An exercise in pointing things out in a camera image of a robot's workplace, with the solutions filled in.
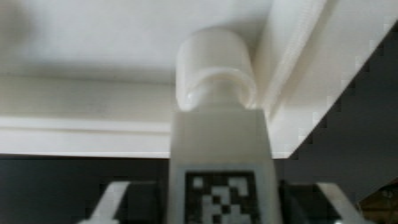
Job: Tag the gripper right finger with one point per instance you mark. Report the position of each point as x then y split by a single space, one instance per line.
350 216

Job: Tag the white square table top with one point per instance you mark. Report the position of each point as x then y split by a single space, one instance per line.
87 67

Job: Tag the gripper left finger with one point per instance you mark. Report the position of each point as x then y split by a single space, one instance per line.
104 210

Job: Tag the white table leg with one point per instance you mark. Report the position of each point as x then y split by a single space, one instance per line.
222 185

